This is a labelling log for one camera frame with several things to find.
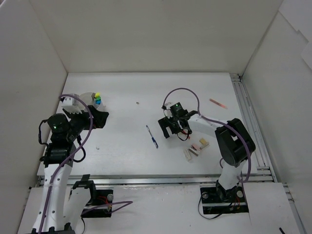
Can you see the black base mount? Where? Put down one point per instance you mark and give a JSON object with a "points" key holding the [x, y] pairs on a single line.
{"points": [[103, 196], [211, 206]]}

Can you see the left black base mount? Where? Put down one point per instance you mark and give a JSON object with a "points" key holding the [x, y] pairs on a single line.
{"points": [[103, 196]]}

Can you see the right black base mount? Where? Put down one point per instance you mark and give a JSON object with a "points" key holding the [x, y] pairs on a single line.
{"points": [[211, 206]]}

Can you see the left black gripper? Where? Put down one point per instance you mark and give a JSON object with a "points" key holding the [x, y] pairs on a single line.
{"points": [[96, 116]]}

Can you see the white round divided container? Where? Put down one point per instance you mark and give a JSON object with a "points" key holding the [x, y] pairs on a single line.
{"points": [[90, 100]]}

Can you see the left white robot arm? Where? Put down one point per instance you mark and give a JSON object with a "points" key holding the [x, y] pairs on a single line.
{"points": [[58, 215]]}

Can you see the aluminium rail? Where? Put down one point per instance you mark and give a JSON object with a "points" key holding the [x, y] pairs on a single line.
{"points": [[272, 209], [158, 180]]}

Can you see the yellow eraser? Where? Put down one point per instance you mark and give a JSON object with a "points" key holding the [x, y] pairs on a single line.
{"points": [[202, 141]]}

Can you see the blue gel pen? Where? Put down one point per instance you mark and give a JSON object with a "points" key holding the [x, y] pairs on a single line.
{"points": [[152, 137]]}

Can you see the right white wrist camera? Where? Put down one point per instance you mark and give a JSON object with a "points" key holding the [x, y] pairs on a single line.
{"points": [[167, 105]]}

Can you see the aluminium rail right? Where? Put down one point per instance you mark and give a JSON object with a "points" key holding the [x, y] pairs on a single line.
{"points": [[272, 209]]}

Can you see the pink pen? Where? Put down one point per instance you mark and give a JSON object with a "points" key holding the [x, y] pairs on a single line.
{"points": [[218, 103]]}

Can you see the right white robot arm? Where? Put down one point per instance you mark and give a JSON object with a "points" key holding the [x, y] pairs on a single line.
{"points": [[235, 143]]}

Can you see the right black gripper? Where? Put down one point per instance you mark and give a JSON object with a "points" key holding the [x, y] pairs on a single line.
{"points": [[169, 124]]}

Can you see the aluminium rail front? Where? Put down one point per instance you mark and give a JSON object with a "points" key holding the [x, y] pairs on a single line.
{"points": [[158, 180]]}

